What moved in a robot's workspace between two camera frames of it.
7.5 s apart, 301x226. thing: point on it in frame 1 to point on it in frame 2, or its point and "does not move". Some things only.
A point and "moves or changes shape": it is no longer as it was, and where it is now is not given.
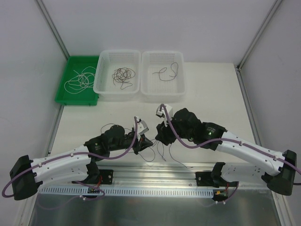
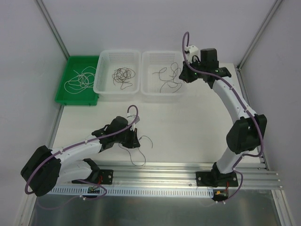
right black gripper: (163, 133) to (186, 74)
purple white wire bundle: (155, 142) moves or changes shape
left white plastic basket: (118, 76) does not move
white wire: (79, 83) does not move
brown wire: (122, 74) does not move
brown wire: (121, 74) does not move
